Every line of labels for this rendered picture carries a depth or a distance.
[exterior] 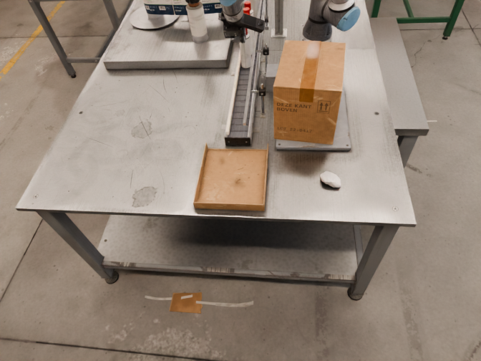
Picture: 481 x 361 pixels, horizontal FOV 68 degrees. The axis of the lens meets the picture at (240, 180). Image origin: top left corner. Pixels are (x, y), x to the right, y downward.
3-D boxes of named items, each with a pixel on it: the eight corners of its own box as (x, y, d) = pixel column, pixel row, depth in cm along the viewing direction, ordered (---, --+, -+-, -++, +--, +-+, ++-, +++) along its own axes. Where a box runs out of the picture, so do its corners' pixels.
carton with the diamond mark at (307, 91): (284, 92, 165) (285, 39, 144) (337, 97, 161) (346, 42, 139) (273, 139, 148) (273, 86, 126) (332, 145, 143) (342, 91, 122)
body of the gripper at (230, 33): (226, 22, 150) (221, 5, 138) (246, 21, 149) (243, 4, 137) (225, 39, 149) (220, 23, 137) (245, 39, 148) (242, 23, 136)
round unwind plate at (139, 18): (137, 5, 225) (137, 3, 224) (185, 3, 221) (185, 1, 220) (123, 31, 206) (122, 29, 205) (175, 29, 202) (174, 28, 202)
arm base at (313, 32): (301, 25, 190) (304, 7, 182) (330, 26, 189) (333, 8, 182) (302, 41, 181) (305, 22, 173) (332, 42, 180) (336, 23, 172)
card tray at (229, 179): (207, 149, 150) (205, 142, 147) (268, 150, 147) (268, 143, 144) (195, 208, 132) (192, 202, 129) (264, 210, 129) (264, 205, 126)
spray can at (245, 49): (242, 62, 178) (237, 23, 161) (252, 62, 177) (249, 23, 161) (240, 69, 174) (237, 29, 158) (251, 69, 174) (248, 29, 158)
